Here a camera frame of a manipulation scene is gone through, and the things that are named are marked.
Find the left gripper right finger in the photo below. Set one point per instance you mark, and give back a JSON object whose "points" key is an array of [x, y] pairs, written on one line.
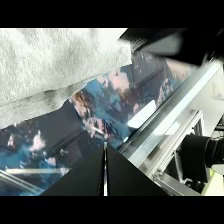
{"points": [[130, 178]]}

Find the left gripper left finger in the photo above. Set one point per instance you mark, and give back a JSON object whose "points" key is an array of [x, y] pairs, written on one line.
{"points": [[83, 178]]}

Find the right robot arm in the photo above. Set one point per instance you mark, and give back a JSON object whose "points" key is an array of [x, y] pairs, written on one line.
{"points": [[180, 45]]}

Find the silver frame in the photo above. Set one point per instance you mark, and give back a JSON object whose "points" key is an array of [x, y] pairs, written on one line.
{"points": [[173, 111]]}

